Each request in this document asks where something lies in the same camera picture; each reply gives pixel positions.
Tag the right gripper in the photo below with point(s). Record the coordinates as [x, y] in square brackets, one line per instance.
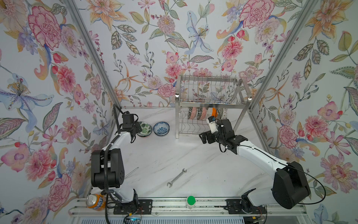
[209, 134]

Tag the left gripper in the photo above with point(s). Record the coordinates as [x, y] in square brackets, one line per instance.
[138, 128]

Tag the green leaf pattern bowl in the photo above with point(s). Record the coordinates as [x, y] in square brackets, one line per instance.
[146, 129]

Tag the orange white bowl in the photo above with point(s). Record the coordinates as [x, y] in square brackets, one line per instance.
[214, 112]

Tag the green geometric pattern bowl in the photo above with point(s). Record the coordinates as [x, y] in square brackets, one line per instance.
[222, 113]

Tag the black floral pattern bowl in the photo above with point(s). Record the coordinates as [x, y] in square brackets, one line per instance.
[202, 113]

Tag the red pattern bowl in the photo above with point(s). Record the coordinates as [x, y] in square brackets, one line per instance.
[192, 113]

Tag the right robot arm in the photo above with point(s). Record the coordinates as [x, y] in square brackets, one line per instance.
[290, 185]

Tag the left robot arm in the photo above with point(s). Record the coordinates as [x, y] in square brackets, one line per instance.
[107, 166]

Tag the steel two-tier dish rack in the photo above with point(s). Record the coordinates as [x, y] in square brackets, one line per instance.
[211, 92]

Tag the blue floral bowl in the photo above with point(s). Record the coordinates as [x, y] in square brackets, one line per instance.
[161, 128]

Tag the steel open-end wrench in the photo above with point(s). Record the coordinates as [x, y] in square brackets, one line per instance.
[170, 184]

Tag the green emergency stop button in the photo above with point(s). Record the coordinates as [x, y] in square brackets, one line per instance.
[190, 202]

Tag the orange drink can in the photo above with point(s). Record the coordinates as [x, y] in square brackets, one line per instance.
[96, 202]

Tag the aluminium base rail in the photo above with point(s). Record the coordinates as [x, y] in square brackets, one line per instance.
[176, 207]

